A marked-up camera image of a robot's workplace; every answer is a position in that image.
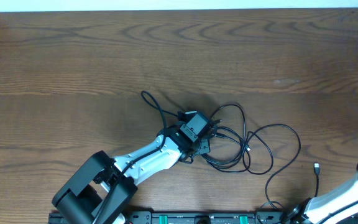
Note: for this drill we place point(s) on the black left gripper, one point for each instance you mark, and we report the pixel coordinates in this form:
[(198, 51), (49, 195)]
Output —
[(204, 146)]

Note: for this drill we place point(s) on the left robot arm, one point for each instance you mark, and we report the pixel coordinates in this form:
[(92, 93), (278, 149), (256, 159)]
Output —
[(100, 189)]

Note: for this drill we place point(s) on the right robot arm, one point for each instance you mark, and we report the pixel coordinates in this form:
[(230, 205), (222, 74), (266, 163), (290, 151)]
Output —
[(331, 207)]

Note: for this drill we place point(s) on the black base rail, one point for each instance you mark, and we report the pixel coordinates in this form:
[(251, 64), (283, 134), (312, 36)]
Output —
[(147, 217)]

